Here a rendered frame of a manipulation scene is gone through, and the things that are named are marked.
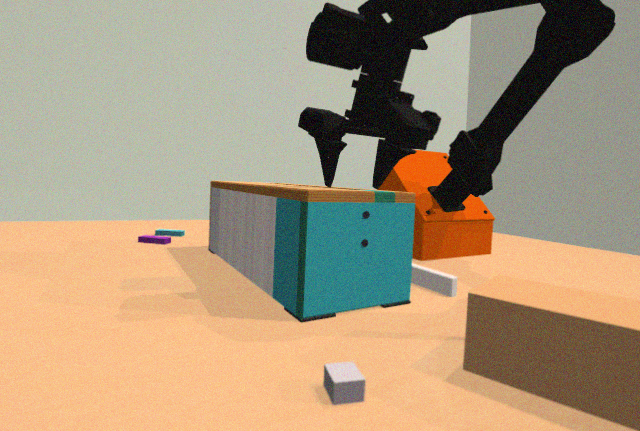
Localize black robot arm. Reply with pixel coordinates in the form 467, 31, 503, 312
306, 0, 615, 212

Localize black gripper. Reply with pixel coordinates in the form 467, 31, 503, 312
298, 73, 417, 189

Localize purple flat bar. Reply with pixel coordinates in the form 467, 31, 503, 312
138, 235, 171, 245

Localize small cyan block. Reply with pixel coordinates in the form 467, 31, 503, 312
155, 229, 185, 237

